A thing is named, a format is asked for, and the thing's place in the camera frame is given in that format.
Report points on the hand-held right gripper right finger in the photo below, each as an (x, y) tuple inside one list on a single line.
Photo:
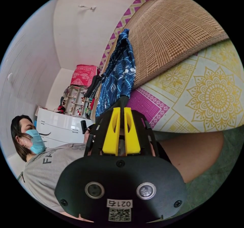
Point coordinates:
[(133, 138)]

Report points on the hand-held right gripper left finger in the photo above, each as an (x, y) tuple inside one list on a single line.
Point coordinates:
[(109, 136)]

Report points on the blue patterned long sleeve shirt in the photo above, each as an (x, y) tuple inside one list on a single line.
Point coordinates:
[(116, 75)]

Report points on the person's left hand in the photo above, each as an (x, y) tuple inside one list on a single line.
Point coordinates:
[(87, 136)]

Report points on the white shelf with small items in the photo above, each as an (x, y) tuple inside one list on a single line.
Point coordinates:
[(77, 100)]

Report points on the pile of clothes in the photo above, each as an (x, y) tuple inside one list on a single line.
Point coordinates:
[(94, 87)]

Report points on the white cupboard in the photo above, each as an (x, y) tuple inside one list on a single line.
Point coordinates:
[(57, 125)]

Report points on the red patterned folded mat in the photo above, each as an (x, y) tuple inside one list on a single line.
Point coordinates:
[(83, 74)]

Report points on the person's body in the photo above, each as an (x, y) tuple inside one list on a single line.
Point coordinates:
[(43, 174)]

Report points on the green floor rug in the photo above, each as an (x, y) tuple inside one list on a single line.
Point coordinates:
[(205, 186)]

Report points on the bed with woven mat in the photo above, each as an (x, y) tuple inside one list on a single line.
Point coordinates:
[(171, 41)]

